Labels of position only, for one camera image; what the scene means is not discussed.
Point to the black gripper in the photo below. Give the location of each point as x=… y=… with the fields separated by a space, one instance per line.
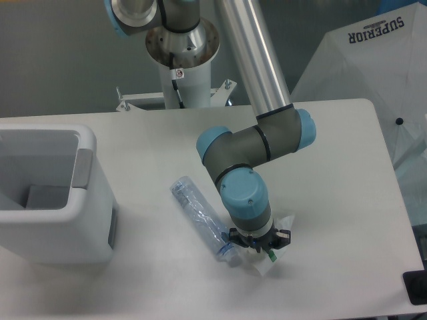
x=273 y=239

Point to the clear plastic wrapper green print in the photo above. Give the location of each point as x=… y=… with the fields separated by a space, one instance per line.
x=262 y=262

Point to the clear crushed plastic bottle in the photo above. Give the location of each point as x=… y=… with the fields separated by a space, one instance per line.
x=211 y=229

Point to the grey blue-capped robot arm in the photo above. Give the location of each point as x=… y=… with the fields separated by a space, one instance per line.
x=231 y=157

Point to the white grey trash can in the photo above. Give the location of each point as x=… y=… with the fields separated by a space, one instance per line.
x=56 y=203

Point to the black device at table edge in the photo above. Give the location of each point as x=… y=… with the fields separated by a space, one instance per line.
x=415 y=283

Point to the white umbrella with lettering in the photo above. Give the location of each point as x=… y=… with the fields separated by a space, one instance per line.
x=381 y=59

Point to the white metal base frame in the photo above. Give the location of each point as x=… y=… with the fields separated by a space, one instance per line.
x=223 y=96

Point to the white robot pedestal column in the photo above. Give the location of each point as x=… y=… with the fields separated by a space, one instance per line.
x=184 y=63

